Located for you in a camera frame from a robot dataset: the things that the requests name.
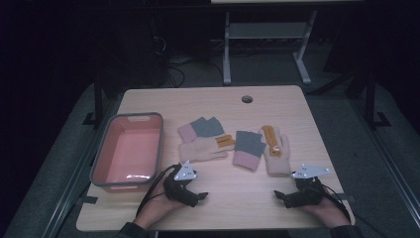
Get person's right hand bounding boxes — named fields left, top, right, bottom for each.
left=301, top=197, right=350, bottom=229

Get pink basket with grey rim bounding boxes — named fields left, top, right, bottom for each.
left=89, top=112, right=164, bottom=193

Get person's left hand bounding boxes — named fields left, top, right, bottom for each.
left=133, top=189, right=186, bottom=230

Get aluminium rail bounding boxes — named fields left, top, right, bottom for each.
left=42, top=97, right=124, bottom=238
left=349, top=95, right=420, bottom=229

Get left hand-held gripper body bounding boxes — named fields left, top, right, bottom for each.
left=162, top=161, right=199, bottom=208

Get white metal table frame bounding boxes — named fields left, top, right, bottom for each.
left=211, top=0, right=365, bottom=86

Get black floor cables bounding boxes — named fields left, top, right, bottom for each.
left=150, top=34, right=226, bottom=88

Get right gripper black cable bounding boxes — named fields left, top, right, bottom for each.
left=320, top=184, right=390, bottom=238

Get grey tape strip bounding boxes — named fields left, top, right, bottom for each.
left=331, top=192, right=357, bottom=203
left=76, top=195, right=99, bottom=205

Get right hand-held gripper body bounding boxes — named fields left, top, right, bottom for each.
left=282, top=163, right=331, bottom=209

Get beige glove with orange strap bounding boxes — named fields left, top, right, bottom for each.
left=258, top=124, right=292, bottom=178
left=178, top=134, right=236, bottom=164

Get grey and pink fingerless glove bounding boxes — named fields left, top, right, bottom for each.
left=232, top=130, right=267, bottom=173
left=177, top=116, right=225, bottom=144

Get black metal stand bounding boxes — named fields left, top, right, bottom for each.
left=361, top=70, right=392, bottom=131
left=81, top=73, right=107, bottom=127

